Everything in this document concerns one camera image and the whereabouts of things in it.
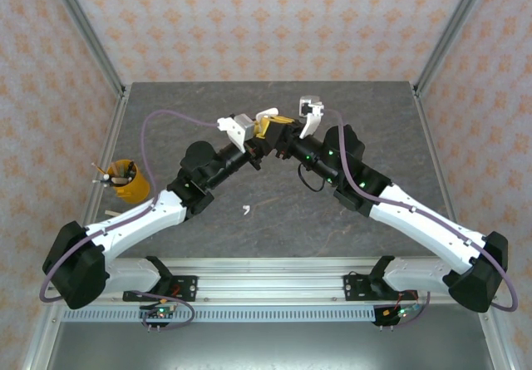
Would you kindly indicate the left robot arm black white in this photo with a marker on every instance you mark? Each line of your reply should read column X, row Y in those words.
column 75, row 262

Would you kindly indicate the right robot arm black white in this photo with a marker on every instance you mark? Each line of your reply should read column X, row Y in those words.
column 478, row 270

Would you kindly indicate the yellow pen cup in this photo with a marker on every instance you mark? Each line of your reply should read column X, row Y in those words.
column 135, row 191

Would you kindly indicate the black marker pen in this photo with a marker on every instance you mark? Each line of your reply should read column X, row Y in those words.
column 130, row 172

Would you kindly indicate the white-tipped pen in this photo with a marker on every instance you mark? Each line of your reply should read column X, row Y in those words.
column 107, row 176

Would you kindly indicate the wooden stick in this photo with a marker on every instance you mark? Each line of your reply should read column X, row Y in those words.
column 111, row 213

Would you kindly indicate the green controller circuit board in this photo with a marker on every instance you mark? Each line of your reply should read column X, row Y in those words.
column 160, row 312
column 401, row 313

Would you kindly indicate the grey metal panel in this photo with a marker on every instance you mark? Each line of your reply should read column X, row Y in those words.
column 270, row 345

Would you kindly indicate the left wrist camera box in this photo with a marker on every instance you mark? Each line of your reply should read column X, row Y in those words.
column 234, row 133

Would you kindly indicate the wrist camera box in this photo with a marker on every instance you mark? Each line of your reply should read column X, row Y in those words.
column 234, row 133
column 311, row 122

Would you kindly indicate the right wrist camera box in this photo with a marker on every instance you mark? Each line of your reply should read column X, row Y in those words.
column 311, row 122

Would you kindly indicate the aluminium table side rail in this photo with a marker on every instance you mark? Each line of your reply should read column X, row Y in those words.
column 430, row 137
column 111, row 137

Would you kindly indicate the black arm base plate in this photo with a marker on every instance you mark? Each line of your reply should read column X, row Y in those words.
column 353, row 289
column 187, row 289

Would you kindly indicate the aluminium mounting rail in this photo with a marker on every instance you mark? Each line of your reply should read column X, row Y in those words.
column 270, row 287

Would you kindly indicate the black board bracket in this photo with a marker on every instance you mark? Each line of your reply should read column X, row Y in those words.
column 158, row 325
column 384, row 322

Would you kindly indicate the aluminium frame post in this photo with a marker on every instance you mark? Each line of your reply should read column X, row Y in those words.
column 88, row 29
column 453, row 29

